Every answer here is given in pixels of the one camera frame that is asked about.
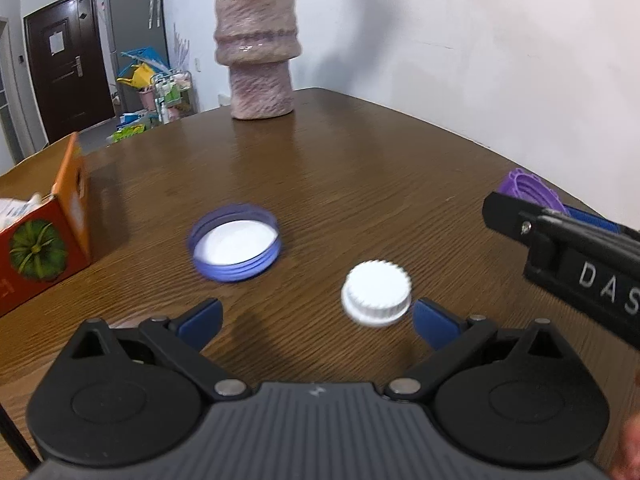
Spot red cardboard box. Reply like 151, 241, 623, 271
0, 132, 92, 317

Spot dark brown door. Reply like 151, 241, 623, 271
23, 0, 117, 145

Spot purple lid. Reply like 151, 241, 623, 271
497, 169, 571, 216

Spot white ribbed bottle cap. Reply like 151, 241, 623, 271
341, 260, 413, 328

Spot green snack packages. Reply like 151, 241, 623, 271
107, 112, 151, 143

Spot blue translucent lid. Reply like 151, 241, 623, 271
187, 203, 283, 284

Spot grey refrigerator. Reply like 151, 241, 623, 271
102, 0, 171, 111

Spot blue plastic rack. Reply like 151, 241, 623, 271
120, 48, 171, 72

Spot wire storage cart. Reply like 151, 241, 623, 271
152, 69, 193, 125

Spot yellow watering can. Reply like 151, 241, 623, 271
117, 62, 156, 89

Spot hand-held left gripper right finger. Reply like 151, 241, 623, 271
382, 298, 573, 403

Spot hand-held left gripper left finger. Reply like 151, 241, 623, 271
67, 298, 252, 402

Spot pink ceramic vase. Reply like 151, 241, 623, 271
213, 0, 303, 121

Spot purple flower wall decal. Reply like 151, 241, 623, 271
172, 22, 192, 70

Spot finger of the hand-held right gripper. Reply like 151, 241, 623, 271
482, 191, 640, 249
567, 204, 627, 234

